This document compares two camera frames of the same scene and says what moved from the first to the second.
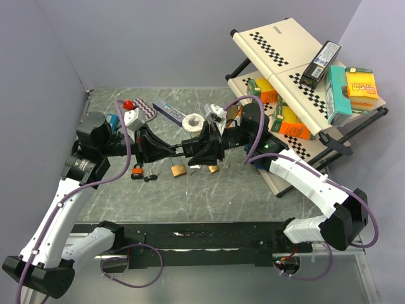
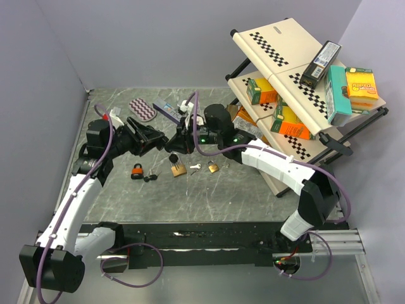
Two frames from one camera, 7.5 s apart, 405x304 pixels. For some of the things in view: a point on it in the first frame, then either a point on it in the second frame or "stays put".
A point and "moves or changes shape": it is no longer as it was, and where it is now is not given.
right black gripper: (214, 149) to (181, 142)
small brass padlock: (213, 168) stays put
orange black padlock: (137, 171) stays put
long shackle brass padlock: (178, 170) stays put
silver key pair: (195, 167) stays put
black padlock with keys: (190, 147) moves or changes shape
